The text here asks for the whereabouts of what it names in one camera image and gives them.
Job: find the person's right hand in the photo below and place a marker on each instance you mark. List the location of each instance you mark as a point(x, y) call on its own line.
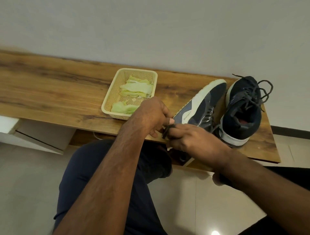
point(198, 142)

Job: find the person's left hand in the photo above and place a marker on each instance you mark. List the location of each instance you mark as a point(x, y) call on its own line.
point(150, 113)

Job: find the grey shoelace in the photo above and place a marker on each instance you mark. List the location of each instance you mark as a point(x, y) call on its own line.
point(256, 94)
point(166, 130)

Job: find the dark sneaker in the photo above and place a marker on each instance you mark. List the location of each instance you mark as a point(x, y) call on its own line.
point(203, 101)
point(242, 121)

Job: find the person's left forearm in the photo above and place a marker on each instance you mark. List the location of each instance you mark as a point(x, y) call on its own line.
point(104, 188)

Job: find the cream plastic mesh basket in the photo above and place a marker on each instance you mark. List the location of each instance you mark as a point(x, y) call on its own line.
point(112, 96)

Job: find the dark baseboard strip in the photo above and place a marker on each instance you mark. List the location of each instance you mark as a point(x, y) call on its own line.
point(290, 132)

